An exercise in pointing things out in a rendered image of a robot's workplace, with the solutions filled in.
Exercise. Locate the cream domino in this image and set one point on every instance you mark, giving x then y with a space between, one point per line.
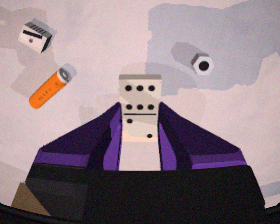
140 95

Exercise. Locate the white hex nut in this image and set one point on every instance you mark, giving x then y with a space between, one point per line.
202 64

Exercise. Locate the orange battery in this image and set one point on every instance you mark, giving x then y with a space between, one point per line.
56 82

